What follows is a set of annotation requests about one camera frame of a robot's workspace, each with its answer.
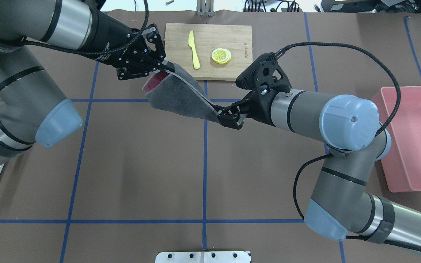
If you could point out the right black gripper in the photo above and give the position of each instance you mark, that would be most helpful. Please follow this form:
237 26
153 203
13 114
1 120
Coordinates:
261 106

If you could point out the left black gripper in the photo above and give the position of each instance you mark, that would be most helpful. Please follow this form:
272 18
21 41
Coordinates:
111 39

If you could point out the grey and pink cloth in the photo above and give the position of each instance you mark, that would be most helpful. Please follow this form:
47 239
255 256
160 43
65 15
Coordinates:
180 93

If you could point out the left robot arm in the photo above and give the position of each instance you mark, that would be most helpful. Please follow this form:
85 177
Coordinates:
34 108

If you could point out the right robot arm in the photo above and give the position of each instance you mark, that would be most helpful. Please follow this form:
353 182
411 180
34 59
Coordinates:
339 207

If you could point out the yellow plastic knife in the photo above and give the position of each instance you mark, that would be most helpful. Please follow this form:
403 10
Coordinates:
192 46

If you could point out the lemon slices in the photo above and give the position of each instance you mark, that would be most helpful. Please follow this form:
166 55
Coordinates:
221 56

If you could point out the bamboo cutting board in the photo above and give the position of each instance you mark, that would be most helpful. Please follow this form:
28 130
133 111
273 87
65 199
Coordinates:
208 37

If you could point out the pink plastic bin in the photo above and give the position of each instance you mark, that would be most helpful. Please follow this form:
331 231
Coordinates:
402 165

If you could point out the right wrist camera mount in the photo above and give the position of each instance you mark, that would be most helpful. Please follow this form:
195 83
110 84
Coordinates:
264 72

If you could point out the aluminium frame post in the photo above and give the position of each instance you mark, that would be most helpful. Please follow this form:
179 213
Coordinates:
205 8

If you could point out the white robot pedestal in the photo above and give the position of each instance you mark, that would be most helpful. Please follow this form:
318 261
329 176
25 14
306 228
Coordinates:
204 257

